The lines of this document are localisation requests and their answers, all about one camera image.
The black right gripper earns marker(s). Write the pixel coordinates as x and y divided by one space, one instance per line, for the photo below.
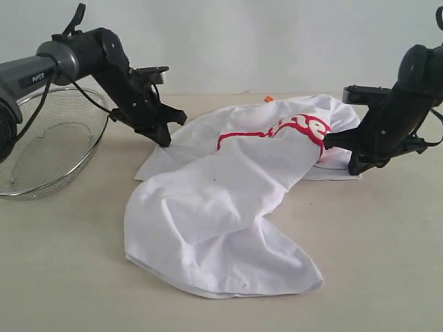
388 130

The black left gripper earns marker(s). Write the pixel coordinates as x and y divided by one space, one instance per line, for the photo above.
138 105

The white t-shirt red print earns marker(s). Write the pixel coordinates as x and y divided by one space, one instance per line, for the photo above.
197 219

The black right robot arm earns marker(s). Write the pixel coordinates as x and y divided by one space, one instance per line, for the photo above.
420 78

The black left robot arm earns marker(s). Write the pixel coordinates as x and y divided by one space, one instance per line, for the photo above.
69 57

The round metal mesh basket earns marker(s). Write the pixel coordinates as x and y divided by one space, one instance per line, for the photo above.
58 145

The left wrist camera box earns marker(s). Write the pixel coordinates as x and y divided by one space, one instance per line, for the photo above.
153 75

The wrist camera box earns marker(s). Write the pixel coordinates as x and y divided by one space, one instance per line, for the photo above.
153 75
363 95

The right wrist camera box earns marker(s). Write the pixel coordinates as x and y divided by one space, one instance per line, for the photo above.
363 95

